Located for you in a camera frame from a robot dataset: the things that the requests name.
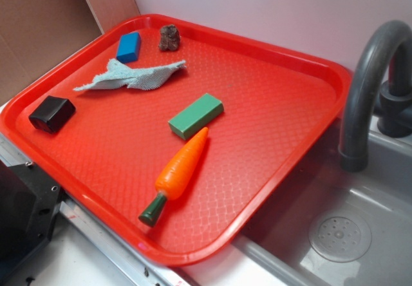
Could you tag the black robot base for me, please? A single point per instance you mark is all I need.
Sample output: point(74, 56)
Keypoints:
point(29, 199)

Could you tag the green rectangular block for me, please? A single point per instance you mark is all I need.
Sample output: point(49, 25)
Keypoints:
point(196, 116)

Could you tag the blue rectangular block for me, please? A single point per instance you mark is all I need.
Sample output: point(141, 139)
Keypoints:
point(129, 47)

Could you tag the red plastic tray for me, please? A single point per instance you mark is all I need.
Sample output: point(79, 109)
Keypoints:
point(277, 103)

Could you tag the orange toy carrot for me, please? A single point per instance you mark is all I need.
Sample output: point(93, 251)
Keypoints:
point(175, 177)

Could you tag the brown rock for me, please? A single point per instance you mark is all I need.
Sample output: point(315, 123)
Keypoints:
point(169, 38)

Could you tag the light blue cloth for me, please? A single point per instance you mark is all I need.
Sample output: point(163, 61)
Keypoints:
point(119, 75)

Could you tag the black rectangular box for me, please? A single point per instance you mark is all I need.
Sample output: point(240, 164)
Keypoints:
point(52, 114)

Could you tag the grey plastic sink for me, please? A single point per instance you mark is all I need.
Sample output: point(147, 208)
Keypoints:
point(273, 248)

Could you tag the round sink drain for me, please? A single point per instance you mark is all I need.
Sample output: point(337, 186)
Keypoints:
point(340, 238)

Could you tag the grey curved faucet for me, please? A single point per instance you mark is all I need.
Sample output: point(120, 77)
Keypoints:
point(381, 86)

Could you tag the brown cardboard panel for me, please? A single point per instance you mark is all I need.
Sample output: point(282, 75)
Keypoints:
point(36, 35)

